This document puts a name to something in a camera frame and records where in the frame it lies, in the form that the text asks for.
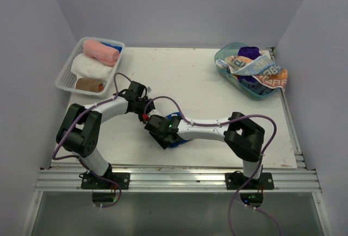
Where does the royal blue towel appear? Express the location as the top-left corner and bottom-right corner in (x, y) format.
(165, 112), (190, 148)

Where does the orange blue printed towel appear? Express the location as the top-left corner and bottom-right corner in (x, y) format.
(215, 55), (288, 90)

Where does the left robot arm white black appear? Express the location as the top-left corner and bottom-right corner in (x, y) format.
(53, 81), (155, 189)

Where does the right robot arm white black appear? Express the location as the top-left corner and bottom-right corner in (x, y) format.
(145, 112), (265, 189)

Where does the brown rolled towel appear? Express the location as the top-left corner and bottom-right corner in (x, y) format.
(75, 78), (104, 92)

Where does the blue rolled towel in basket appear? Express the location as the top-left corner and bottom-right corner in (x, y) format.
(101, 42), (123, 55)

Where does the pink rolled towel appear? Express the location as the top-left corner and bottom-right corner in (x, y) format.
(83, 39), (120, 67)

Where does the white rolled towel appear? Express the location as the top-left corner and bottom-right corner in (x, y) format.
(71, 53), (114, 82)

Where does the white plastic mesh basket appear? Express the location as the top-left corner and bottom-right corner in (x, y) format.
(55, 37), (126, 98)

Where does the grey-blue towel in tub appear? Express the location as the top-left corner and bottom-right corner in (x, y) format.
(240, 79), (273, 96)

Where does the teal transparent plastic tub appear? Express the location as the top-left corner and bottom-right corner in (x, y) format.
(214, 42), (288, 101)

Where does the purple towel in tub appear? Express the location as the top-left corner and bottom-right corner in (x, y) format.
(238, 46), (261, 60)

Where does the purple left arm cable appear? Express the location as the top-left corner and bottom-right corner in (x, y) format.
(51, 72), (134, 209)

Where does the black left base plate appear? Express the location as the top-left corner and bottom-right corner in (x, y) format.
(79, 172), (131, 190)

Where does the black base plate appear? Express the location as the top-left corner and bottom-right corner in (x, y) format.
(225, 172), (273, 191)
(79, 172), (131, 190)

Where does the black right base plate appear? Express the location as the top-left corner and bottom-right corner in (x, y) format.
(225, 172), (273, 191)

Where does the aluminium mounting rail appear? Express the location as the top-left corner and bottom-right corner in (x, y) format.
(34, 165), (321, 192)

